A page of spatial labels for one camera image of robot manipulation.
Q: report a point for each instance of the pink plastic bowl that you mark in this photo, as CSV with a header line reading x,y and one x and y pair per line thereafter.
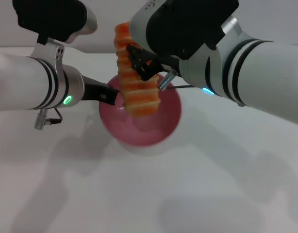
x,y
149,131

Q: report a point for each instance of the orange striped bread roll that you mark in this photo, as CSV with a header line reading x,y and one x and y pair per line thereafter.
x,y
139,97

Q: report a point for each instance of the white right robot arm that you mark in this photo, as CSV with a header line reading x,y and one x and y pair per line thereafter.
x,y
258,72

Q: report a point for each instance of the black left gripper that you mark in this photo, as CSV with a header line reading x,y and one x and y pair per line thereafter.
x,y
92,89

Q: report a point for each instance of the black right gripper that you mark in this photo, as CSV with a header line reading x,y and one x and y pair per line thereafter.
x,y
169,63

